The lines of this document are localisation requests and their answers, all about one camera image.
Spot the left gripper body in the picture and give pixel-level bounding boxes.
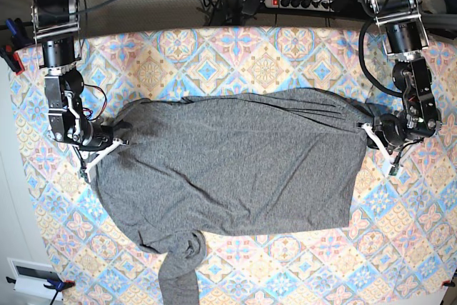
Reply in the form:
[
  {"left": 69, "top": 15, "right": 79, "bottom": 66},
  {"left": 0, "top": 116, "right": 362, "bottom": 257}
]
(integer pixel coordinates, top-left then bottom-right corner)
[{"left": 372, "top": 112, "right": 422, "bottom": 156}]

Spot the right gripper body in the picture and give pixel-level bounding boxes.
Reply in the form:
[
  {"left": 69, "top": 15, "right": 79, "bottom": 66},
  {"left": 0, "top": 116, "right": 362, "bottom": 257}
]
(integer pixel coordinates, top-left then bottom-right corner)
[{"left": 71, "top": 125, "right": 114, "bottom": 163}]

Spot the grey t-shirt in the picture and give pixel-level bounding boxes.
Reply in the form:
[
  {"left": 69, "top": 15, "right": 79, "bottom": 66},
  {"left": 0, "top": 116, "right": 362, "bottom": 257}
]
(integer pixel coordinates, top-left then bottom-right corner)
[{"left": 91, "top": 89, "right": 373, "bottom": 304}]

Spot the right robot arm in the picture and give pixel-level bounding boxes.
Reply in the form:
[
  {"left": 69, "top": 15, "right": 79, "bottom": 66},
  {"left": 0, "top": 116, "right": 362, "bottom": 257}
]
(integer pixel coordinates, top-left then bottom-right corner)
[{"left": 31, "top": 0, "right": 129, "bottom": 184}]

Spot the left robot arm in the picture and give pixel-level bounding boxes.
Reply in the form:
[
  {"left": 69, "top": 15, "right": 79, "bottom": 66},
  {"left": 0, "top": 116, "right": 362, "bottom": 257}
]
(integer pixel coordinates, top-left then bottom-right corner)
[{"left": 358, "top": 0, "right": 442, "bottom": 176}]

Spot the patterned tablecloth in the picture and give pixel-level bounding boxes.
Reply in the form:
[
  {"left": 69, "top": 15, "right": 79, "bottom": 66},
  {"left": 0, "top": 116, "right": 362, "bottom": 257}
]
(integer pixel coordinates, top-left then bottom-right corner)
[{"left": 6, "top": 27, "right": 456, "bottom": 304}]

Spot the red black clamp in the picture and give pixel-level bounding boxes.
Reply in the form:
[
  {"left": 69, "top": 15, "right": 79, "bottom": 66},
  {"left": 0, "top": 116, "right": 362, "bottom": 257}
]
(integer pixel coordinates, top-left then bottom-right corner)
[{"left": 0, "top": 45, "right": 24, "bottom": 75}]

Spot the blue clamp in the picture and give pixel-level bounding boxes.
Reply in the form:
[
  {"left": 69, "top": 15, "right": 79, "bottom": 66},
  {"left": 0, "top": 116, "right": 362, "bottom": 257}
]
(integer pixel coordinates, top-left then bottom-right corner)
[{"left": 6, "top": 18, "right": 28, "bottom": 45}]

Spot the red clamp bottom right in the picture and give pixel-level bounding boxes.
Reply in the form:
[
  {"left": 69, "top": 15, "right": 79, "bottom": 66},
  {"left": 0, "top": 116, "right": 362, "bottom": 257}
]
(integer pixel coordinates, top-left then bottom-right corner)
[{"left": 441, "top": 279, "right": 456, "bottom": 288}]

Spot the white power strip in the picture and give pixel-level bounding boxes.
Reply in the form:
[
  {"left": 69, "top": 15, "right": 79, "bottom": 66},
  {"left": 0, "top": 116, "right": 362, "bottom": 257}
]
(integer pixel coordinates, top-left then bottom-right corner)
[{"left": 264, "top": 0, "right": 333, "bottom": 12}]

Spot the white wall box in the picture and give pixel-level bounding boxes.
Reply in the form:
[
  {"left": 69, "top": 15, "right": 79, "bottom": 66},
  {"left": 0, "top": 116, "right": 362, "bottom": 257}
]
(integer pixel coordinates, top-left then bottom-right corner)
[{"left": 6, "top": 257, "right": 59, "bottom": 300}]

